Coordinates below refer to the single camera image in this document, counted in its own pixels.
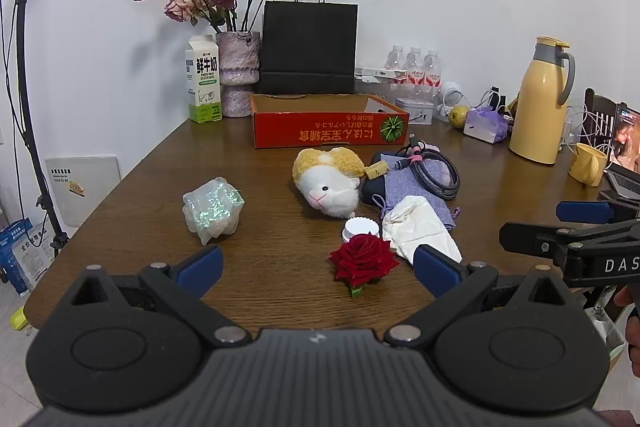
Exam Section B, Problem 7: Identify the yellow green slipper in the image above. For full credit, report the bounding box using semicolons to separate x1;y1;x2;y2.
10;306;39;333

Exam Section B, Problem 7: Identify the white cloth pouch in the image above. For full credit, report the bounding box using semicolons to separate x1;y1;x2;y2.
382;195;464;264

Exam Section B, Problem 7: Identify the white ribbed bottle cap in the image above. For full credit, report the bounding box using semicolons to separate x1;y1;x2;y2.
342;217;381;244

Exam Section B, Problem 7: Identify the dark wooden chair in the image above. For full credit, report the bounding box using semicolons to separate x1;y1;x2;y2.
583;87;624;146

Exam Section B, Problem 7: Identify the black charger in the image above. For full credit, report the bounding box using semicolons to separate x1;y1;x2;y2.
481;86;507;114

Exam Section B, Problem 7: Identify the navy zip pouch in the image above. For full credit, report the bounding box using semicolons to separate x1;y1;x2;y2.
359;151;402;208

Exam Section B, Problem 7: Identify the yellow thermos jug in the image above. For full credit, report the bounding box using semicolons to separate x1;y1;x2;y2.
508;36;576;166

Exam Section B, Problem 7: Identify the small white fan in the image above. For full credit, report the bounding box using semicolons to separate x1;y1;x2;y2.
439;80;469;123

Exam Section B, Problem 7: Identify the yellow green pear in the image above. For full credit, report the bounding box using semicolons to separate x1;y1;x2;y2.
448;105;471;129

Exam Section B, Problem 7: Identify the yellow mug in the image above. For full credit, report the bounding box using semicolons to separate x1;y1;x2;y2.
568;142;609;187

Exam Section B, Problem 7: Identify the purple white gift bag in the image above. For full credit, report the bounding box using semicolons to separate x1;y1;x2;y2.
463;105;510;144

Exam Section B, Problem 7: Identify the black paper bag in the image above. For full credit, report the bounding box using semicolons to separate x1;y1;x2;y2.
259;0;359;97

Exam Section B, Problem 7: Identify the pale plastic bag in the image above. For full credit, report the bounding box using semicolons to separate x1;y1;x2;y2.
582;287;626;360

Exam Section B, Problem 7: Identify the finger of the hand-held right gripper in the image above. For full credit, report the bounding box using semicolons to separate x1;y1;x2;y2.
499;218;640;266
556;200;640;225

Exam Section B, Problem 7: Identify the red rose flower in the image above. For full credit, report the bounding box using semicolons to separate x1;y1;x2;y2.
328;232;401;299

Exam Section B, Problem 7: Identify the grey braided cable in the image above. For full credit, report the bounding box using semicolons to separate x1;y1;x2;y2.
394;141;460;200

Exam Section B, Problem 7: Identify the silver printed tin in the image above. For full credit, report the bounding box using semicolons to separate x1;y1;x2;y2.
395;96;435;126

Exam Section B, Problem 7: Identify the red cardboard box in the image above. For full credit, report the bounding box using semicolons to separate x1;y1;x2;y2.
250;93;410;149

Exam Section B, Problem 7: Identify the white flat carton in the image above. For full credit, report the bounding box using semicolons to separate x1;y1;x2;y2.
354;66;407;84

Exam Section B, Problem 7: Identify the black light stand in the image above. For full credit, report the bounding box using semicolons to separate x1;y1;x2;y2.
0;0;71;259

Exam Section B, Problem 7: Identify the purple knit pouch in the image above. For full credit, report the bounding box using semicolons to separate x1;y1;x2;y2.
381;153;461;229

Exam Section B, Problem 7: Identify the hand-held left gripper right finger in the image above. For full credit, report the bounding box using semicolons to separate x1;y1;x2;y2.
385;244;571;348

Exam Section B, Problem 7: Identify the person's right hand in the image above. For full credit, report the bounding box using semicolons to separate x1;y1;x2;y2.
614;279;640;378

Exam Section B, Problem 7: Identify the white green milk carton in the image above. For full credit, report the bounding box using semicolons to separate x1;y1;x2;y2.
184;34;224;124

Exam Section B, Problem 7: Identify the yellow white hamster plush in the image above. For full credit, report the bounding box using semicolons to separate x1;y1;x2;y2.
292;147;367;219

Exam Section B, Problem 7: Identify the iridescent plastic packet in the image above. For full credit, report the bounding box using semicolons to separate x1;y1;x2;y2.
182;177;245;247

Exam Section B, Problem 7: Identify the white cable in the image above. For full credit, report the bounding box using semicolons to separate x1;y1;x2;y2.
564;103;617;158

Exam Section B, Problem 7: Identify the blue printed bag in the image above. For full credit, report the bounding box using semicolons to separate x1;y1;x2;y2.
0;217;54;297

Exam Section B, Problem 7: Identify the white panel board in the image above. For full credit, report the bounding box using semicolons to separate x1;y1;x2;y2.
44;155;123;228

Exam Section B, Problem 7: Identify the open laptop with picture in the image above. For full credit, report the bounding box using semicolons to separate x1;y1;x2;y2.
597;103;640;208

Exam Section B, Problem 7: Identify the pink marbled vase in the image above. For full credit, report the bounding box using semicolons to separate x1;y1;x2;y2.
215;31;261;118

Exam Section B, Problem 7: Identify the clear water bottle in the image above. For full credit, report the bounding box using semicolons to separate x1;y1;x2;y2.
385;44;405;72
403;46;424;88
422;50;443;94

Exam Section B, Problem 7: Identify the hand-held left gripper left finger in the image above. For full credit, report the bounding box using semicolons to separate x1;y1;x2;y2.
70;244;253;349

